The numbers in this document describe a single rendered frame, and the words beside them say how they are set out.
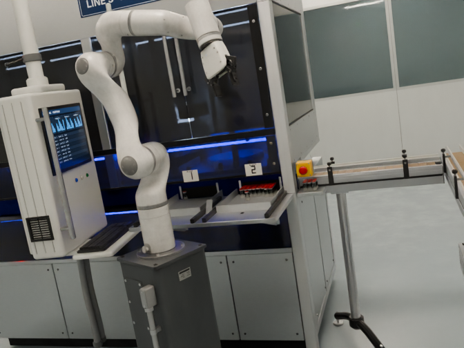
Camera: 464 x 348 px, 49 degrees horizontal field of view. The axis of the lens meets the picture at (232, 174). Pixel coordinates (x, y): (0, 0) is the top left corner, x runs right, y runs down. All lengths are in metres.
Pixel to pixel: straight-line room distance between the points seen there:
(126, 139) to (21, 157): 0.68
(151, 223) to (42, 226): 0.68
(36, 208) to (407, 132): 5.44
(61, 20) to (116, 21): 1.03
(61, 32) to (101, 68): 1.02
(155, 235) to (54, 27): 1.42
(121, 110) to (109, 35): 0.27
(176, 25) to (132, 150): 0.47
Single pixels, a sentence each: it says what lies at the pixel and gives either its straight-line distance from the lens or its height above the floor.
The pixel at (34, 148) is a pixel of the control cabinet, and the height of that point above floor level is 1.31.
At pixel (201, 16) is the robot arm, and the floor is 1.68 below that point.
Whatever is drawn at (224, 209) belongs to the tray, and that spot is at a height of 0.90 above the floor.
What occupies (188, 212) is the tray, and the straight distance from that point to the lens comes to 2.42.
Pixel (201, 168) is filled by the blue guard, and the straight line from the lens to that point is 2.63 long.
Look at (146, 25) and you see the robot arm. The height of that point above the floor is 1.70.
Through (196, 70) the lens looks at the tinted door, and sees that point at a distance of 2.59.
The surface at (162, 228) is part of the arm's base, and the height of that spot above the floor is 0.96.
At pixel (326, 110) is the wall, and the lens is 7.09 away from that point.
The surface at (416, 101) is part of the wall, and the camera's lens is 7.04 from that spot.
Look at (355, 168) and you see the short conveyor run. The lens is 2.69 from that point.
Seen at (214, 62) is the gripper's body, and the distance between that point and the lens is 1.73.
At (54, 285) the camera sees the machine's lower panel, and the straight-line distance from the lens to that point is 3.32.
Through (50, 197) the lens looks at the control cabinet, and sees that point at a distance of 2.43.
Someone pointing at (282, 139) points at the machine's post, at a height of 1.15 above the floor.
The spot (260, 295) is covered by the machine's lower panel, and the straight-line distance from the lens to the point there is 2.76.
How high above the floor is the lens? 1.46
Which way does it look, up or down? 10 degrees down
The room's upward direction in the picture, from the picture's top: 9 degrees counter-clockwise
